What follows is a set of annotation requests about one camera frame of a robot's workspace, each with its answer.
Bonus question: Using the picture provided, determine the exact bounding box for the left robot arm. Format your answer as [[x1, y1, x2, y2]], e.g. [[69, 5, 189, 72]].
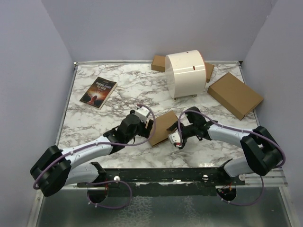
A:
[[30, 112, 155, 197]]

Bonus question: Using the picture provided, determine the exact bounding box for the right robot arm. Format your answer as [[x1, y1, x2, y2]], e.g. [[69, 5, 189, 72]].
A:
[[167, 106, 285, 185]]

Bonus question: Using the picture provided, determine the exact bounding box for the closed brown cardboard box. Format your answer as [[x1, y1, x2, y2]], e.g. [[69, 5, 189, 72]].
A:
[[207, 73, 263, 120]]

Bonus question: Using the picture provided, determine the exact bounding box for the white cylindrical bread box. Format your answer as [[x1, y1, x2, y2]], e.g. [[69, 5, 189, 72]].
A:
[[165, 50, 206, 100]]

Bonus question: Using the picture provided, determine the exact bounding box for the small brown box behind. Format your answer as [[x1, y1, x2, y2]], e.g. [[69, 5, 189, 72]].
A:
[[151, 55, 165, 72]]

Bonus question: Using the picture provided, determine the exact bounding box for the dark paperback book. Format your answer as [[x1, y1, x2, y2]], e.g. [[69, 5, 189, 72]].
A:
[[80, 77, 117, 110]]

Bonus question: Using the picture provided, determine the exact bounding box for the brown cardboard piece behind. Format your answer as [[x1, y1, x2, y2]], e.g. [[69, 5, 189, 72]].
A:
[[205, 63, 214, 83]]

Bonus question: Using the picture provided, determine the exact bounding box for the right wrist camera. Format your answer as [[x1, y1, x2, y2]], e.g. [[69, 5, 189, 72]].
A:
[[168, 130, 182, 149]]

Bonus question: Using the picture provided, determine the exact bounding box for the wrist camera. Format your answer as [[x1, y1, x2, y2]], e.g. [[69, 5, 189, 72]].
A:
[[134, 106, 151, 123], [168, 130, 182, 149]]

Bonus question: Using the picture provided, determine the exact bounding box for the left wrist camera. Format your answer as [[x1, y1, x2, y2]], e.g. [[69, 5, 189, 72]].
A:
[[134, 106, 151, 123]]

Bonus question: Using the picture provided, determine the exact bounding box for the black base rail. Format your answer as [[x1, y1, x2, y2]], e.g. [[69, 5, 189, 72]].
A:
[[77, 162, 245, 197]]

